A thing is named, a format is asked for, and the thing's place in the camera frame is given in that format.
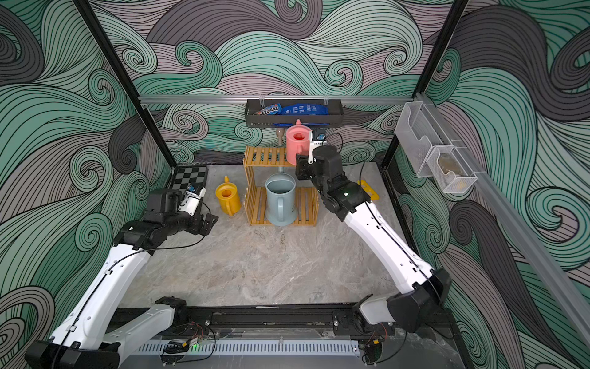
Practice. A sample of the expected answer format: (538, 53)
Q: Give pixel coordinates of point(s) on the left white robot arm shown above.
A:
(82, 340)

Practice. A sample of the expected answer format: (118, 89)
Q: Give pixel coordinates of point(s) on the aluminium wall rail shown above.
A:
(242, 99)
(568, 297)

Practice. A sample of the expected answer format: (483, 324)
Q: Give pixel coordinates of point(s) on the black wall basket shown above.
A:
(334, 119)

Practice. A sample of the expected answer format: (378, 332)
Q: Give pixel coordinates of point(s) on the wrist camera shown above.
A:
(316, 139)
(193, 196)

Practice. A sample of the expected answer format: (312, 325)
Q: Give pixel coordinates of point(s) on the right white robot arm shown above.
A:
(421, 289)

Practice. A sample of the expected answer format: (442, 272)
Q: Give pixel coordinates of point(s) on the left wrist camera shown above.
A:
(193, 196)

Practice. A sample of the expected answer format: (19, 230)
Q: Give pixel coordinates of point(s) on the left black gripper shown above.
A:
(196, 227)

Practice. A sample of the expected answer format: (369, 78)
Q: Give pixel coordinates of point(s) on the black corner frame post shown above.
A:
(91, 20)
(437, 22)

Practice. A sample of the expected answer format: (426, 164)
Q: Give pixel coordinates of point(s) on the black corner frame post right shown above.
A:
(437, 22)

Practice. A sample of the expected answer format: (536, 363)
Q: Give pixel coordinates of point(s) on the clear plastic wall bin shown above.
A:
(432, 148)

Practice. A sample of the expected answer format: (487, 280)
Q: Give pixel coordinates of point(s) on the light blue long-spout watering can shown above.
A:
(281, 191)

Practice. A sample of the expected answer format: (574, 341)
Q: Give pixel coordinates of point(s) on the black grey chessboard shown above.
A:
(188, 175)

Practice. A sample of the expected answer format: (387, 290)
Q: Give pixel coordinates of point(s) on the aluminium wall rail back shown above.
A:
(242, 99)

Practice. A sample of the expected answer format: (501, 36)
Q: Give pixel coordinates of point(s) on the aluminium wall rail right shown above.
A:
(568, 297)

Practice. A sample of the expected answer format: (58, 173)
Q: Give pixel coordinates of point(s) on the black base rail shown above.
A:
(342, 319)

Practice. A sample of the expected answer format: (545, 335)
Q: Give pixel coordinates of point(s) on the yellow plastic watering can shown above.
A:
(228, 196)

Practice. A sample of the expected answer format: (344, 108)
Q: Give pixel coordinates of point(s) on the yellow triangular stand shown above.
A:
(369, 190)

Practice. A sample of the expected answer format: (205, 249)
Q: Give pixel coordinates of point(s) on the wooden slatted shelf rack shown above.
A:
(259, 164)

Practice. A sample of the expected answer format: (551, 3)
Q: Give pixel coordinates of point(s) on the white slotted cable duct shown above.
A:
(239, 347)

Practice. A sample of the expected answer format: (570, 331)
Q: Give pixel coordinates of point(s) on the black corner frame post left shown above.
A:
(91, 20)

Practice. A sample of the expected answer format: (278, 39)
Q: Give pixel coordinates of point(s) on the blue snack bag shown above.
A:
(305, 109)

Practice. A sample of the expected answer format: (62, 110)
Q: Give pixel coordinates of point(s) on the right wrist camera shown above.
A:
(316, 139)

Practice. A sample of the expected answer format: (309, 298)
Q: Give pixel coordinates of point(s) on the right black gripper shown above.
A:
(308, 169)

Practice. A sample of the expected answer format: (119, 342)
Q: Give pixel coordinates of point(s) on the pink plastic watering can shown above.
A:
(298, 141)

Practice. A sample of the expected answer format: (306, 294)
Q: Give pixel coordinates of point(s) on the small candy packet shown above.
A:
(274, 109)

